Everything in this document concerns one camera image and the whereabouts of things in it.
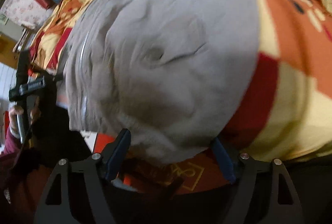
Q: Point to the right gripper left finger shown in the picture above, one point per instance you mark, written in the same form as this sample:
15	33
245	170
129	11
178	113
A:
74	192

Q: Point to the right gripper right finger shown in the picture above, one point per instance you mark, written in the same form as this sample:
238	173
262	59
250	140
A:
264	192

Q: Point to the orange yellow red bedsheet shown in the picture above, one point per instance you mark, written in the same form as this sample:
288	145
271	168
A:
285	112

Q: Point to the beige zip jacket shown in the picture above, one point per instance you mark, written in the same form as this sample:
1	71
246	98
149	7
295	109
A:
172	72

